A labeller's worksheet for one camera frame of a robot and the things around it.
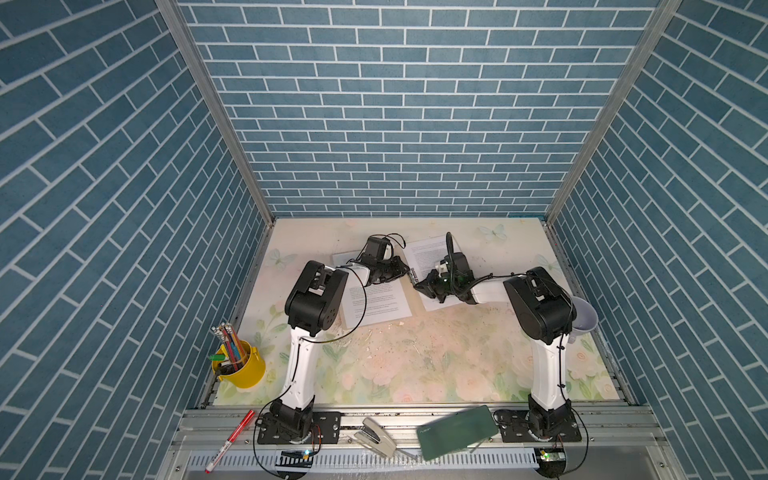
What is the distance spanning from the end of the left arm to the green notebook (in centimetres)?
41

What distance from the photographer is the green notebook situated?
2.36 ft

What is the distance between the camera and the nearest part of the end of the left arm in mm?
878
